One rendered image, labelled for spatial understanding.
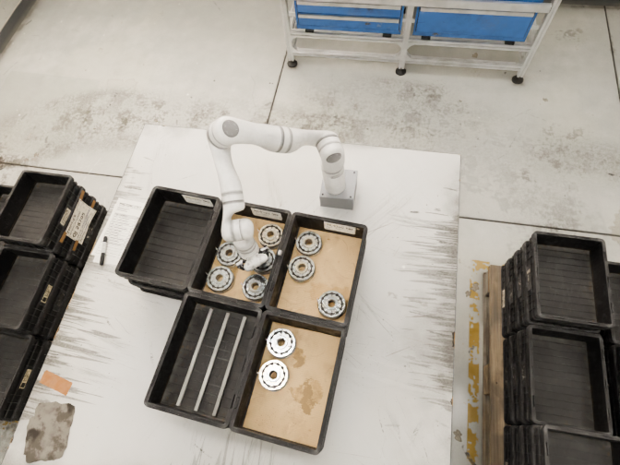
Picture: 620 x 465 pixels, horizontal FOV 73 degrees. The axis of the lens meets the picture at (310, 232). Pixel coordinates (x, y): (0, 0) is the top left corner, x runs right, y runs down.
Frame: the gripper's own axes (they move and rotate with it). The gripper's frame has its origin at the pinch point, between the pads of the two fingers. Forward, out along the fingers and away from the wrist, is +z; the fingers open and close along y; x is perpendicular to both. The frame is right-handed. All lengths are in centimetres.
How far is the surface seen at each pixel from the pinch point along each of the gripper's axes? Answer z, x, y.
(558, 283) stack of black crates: 37, 65, -112
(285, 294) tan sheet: 2.5, 16.0, -3.8
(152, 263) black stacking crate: 2.4, -24.1, 36.0
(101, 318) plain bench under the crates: 15, -20, 67
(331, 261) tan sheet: 2.6, 13.9, -25.8
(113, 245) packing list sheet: 15, -49, 51
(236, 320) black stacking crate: 2.5, 15.0, 16.8
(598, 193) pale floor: 86, 35, -204
